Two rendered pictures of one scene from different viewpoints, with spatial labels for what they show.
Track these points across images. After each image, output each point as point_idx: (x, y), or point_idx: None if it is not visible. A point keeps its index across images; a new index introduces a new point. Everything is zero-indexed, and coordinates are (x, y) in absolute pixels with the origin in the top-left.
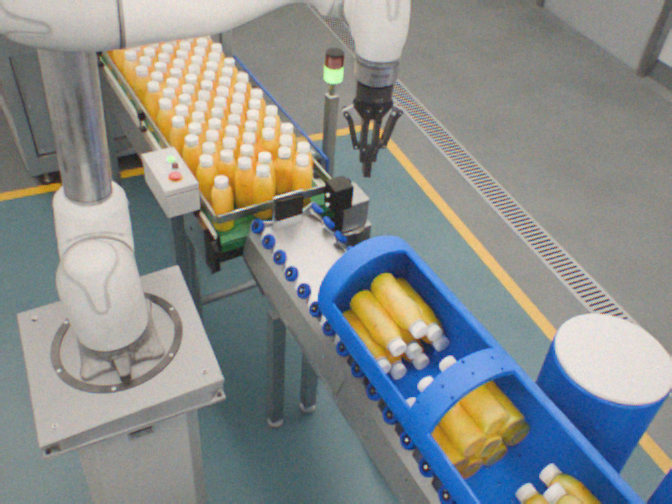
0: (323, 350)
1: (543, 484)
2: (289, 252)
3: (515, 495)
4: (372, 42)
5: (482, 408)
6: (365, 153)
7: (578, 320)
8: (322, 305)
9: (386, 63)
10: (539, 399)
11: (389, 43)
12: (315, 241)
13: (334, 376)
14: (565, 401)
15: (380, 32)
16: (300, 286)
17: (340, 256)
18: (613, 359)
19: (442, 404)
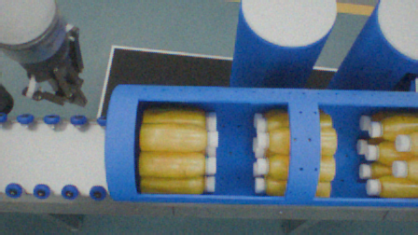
0: (132, 206)
1: (352, 129)
2: (7, 173)
3: (345, 150)
4: (29, 21)
5: (322, 145)
6: (73, 94)
7: (246, 1)
8: (125, 200)
9: (53, 19)
10: (350, 103)
11: (48, 0)
12: (9, 142)
13: (160, 210)
14: (291, 60)
15: (32, 3)
16: (63, 193)
17: (43, 130)
18: (293, 6)
19: (313, 179)
